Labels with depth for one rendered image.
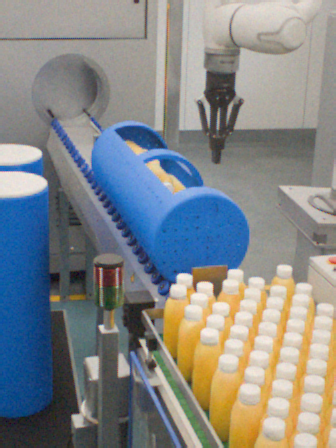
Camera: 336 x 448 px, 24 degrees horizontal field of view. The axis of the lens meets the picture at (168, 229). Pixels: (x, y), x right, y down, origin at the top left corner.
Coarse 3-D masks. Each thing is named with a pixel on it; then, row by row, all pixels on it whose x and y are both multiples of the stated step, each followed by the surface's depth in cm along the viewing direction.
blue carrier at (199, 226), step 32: (128, 128) 295; (96, 160) 286; (128, 160) 259; (160, 160) 303; (128, 192) 245; (160, 192) 227; (192, 192) 219; (128, 224) 247; (160, 224) 217; (192, 224) 219; (224, 224) 222; (160, 256) 220; (192, 256) 223; (224, 256) 225
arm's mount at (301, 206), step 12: (288, 192) 272; (300, 192) 273; (312, 192) 275; (324, 192) 276; (288, 204) 269; (300, 204) 260; (312, 204) 260; (324, 204) 263; (288, 216) 269; (300, 216) 258; (312, 216) 249; (324, 216) 250; (300, 228) 259; (312, 228) 248; (324, 228) 245; (312, 240) 249; (324, 240) 247
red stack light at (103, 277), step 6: (96, 270) 165; (102, 270) 164; (108, 270) 164; (114, 270) 164; (120, 270) 165; (96, 276) 165; (102, 276) 164; (108, 276) 164; (114, 276) 165; (120, 276) 166; (96, 282) 166; (102, 282) 165; (108, 282) 165; (114, 282) 165; (120, 282) 166
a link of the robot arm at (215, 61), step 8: (208, 48) 198; (208, 56) 197; (216, 56) 196; (224, 56) 196; (232, 56) 196; (208, 64) 198; (216, 64) 197; (224, 64) 197; (232, 64) 197; (216, 72) 199; (224, 72) 198; (232, 72) 200
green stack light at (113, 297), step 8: (96, 288) 166; (104, 288) 165; (112, 288) 165; (120, 288) 167; (96, 296) 167; (104, 296) 166; (112, 296) 166; (120, 296) 167; (96, 304) 168; (104, 304) 166; (112, 304) 167; (120, 304) 168
